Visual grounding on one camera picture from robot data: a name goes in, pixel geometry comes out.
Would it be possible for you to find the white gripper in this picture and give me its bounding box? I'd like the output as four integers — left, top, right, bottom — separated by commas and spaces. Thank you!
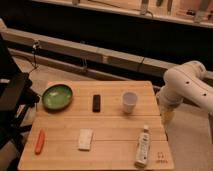
156, 85, 182, 125

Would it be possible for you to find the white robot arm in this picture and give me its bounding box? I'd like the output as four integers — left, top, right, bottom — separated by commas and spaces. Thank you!
156, 61, 213, 125

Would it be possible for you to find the green ceramic bowl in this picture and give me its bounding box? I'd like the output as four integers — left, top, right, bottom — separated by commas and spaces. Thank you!
42, 84, 73, 110

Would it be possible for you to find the white squeeze bottle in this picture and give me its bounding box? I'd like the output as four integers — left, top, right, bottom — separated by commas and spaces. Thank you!
135, 125, 150, 167

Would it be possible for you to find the black rectangular remote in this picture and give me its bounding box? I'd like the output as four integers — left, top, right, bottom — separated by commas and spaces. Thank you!
92, 95, 101, 112

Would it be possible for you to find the white rectangular sponge block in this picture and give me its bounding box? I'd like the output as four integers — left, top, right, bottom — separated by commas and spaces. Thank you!
78, 129, 93, 151

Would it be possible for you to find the wooden table top board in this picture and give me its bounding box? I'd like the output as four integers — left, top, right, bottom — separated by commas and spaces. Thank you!
18, 81, 174, 171

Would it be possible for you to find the orange carrot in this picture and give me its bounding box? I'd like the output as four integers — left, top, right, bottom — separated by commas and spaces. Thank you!
34, 130, 45, 155

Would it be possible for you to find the black stand on left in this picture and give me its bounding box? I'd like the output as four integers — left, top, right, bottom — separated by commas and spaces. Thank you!
0, 34, 40, 153

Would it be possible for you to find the black hanging cable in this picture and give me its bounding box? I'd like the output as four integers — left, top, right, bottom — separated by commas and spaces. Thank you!
30, 40, 40, 73

